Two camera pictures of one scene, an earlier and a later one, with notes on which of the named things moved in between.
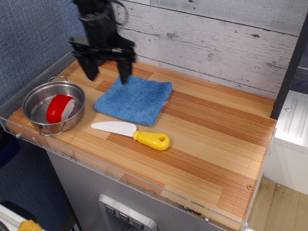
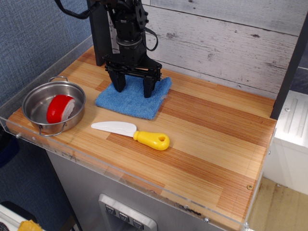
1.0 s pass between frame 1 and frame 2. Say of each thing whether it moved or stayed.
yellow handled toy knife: stayed
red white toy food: stayed
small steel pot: stayed
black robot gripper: moved
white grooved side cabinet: stayed
